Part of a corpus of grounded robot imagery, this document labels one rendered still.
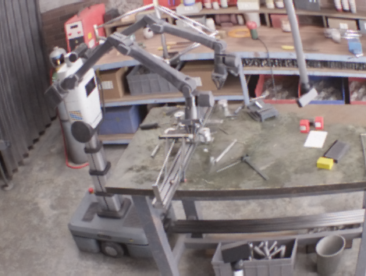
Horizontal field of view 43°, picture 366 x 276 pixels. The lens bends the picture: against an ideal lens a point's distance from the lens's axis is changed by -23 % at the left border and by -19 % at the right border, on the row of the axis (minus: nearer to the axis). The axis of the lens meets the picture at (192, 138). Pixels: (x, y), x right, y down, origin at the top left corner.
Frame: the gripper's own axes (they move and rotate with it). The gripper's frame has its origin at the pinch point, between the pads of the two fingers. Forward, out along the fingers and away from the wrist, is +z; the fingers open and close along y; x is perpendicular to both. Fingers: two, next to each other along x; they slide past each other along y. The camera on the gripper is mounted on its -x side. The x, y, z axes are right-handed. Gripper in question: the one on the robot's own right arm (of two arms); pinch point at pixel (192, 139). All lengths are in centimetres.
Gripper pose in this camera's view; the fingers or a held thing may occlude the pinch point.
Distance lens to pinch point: 263.1
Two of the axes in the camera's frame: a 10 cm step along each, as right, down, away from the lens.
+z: 0.3, 10.0, 0.2
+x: -3.1, 0.2, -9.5
